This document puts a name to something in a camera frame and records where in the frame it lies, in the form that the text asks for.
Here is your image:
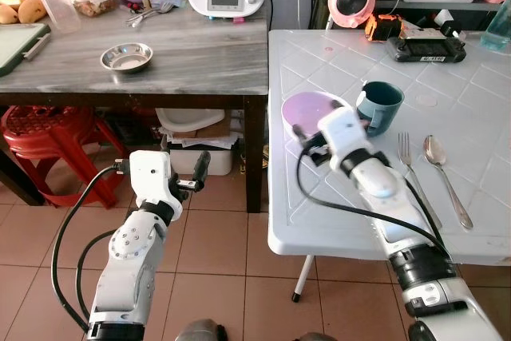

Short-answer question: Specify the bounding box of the pale lilac plastic bowl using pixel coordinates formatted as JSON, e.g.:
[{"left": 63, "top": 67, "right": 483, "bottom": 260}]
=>
[{"left": 282, "top": 91, "right": 354, "bottom": 141}]

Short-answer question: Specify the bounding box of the white plastic tub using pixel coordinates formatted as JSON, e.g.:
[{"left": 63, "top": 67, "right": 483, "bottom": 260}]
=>
[{"left": 166, "top": 145, "right": 236, "bottom": 176}]

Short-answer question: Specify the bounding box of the white plastic lid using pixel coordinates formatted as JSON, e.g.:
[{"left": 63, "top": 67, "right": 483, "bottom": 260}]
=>
[{"left": 156, "top": 108, "right": 228, "bottom": 133}]

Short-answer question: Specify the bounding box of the teal mug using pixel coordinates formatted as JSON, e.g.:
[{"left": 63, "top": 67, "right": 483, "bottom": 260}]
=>
[{"left": 356, "top": 81, "right": 406, "bottom": 138}]

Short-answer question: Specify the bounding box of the steel fork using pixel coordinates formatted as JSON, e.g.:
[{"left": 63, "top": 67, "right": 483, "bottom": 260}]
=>
[{"left": 397, "top": 133, "right": 442, "bottom": 230}]

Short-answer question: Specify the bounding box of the grey-top dark wood table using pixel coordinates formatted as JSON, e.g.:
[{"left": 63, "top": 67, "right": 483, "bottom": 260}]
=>
[{"left": 0, "top": 6, "right": 270, "bottom": 214}]

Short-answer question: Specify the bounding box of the small steel bowl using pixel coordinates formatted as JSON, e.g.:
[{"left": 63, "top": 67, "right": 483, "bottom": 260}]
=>
[{"left": 100, "top": 42, "right": 154, "bottom": 75}]

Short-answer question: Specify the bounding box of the steel spoon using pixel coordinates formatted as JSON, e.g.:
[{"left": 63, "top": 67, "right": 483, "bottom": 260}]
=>
[{"left": 422, "top": 135, "right": 474, "bottom": 231}]

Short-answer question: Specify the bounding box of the red plastic stool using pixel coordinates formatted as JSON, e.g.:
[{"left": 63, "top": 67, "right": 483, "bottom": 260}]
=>
[{"left": 0, "top": 105, "right": 126, "bottom": 208}]

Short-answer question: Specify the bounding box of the steel utensil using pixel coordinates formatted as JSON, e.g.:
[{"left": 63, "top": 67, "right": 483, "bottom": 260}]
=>
[{"left": 124, "top": 0, "right": 175, "bottom": 29}]

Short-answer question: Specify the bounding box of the white plastic folding table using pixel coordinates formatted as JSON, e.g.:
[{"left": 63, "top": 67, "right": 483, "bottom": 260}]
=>
[{"left": 267, "top": 28, "right": 511, "bottom": 303}]

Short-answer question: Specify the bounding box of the black and white gadget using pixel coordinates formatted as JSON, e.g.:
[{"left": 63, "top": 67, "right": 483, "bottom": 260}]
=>
[{"left": 431, "top": 9, "right": 465, "bottom": 38}]

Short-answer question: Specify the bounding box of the robot right knee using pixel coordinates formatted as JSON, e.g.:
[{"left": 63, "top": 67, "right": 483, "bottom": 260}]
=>
[{"left": 291, "top": 331, "right": 338, "bottom": 341}]

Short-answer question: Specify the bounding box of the green cutting board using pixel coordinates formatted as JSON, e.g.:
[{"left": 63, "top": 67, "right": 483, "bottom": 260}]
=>
[{"left": 0, "top": 23, "right": 52, "bottom": 78}]

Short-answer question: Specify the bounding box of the clear blue bottle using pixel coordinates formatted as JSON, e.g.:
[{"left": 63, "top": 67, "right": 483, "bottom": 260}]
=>
[{"left": 481, "top": 2, "right": 511, "bottom": 53}]

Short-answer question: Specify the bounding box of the dark grey shelf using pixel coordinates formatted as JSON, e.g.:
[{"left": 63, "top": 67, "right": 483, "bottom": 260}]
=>
[{"left": 375, "top": 0, "right": 511, "bottom": 14}]

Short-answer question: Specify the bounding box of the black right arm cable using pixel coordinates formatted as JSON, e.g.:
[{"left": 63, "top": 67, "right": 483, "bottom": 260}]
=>
[{"left": 296, "top": 149, "right": 452, "bottom": 260}]

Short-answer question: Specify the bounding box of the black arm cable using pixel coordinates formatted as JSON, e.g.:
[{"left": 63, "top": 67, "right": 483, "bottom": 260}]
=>
[
  {"left": 296, "top": 149, "right": 452, "bottom": 260},
  {"left": 50, "top": 161, "right": 133, "bottom": 335}
]

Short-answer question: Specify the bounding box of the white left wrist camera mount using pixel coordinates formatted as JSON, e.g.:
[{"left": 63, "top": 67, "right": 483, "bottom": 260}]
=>
[{"left": 128, "top": 149, "right": 184, "bottom": 212}]

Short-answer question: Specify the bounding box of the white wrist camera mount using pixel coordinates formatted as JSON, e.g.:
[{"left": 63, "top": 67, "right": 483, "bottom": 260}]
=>
[
  {"left": 317, "top": 107, "right": 370, "bottom": 158},
  {"left": 128, "top": 149, "right": 184, "bottom": 212}
]

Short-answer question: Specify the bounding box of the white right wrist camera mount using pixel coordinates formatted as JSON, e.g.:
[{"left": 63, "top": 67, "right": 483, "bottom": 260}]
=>
[{"left": 317, "top": 107, "right": 370, "bottom": 158}]

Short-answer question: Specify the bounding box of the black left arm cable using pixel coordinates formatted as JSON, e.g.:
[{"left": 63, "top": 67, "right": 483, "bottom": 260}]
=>
[{"left": 50, "top": 161, "right": 133, "bottom": 335}]

